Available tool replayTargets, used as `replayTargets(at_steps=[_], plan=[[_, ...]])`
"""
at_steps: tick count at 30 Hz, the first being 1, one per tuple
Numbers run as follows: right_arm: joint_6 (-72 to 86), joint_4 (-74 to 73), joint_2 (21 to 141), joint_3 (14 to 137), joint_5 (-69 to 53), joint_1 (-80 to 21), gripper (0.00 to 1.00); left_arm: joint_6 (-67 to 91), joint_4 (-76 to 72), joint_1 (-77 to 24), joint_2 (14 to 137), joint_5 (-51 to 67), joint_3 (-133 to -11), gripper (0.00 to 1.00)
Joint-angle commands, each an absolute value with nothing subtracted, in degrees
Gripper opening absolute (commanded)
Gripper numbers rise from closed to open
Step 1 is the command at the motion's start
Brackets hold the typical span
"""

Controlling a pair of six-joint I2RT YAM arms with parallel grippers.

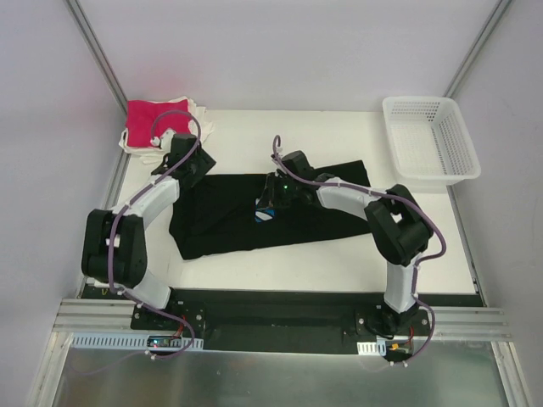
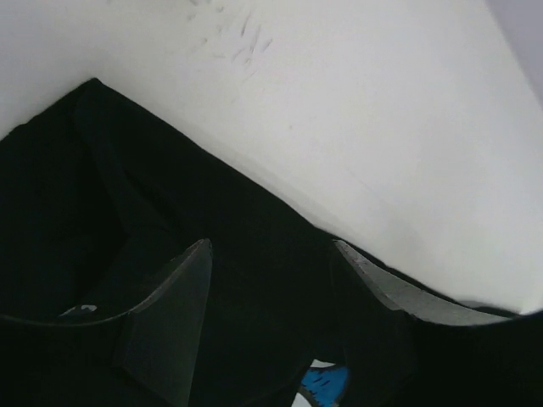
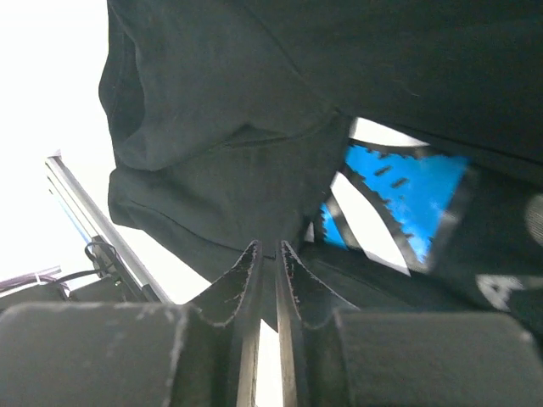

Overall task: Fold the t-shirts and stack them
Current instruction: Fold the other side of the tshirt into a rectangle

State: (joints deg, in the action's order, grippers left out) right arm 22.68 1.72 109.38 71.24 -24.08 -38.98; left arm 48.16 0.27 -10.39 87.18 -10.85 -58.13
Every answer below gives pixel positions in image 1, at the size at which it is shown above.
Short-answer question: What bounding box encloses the black daisy print t-shirt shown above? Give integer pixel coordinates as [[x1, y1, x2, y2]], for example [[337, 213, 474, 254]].
[[169, 174, 370, 260]]

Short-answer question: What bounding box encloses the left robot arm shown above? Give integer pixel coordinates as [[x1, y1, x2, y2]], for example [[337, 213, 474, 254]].
[[81, 134, 216, 330]]

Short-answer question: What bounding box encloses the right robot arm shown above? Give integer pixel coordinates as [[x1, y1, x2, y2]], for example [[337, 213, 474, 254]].
[[257, 150, 434, 339]]

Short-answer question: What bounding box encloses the white folded t-shirt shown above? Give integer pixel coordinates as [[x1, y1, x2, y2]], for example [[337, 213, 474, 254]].
[[119, 96, 214, 164]]

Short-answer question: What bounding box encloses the pink folded t-shirt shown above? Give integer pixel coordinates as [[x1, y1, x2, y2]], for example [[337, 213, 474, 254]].
[[125, 99, 191, 148]]

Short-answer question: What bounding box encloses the white plastic basket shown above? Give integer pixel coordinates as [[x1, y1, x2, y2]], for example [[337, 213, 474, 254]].
[[382, 96, 481, 190]]

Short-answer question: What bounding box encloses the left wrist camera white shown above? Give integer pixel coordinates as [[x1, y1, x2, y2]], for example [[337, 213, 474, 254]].
[[150, 130, 175, 151]]

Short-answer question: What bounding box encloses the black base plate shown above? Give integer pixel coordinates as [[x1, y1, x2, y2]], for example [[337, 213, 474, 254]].
[[129, 287, 433, 353]]

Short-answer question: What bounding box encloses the left white cable duct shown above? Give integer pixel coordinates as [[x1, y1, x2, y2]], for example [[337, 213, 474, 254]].
[[71, 333, 204, 353]]

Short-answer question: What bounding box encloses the white cable duct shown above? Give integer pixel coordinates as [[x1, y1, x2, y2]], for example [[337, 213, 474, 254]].
[[71, 333, 204, 353], [356, 341, 387, 357]]

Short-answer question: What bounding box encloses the right white cable duct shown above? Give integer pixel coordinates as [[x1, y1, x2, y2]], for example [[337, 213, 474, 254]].
[[356, 341, 387, 357]]

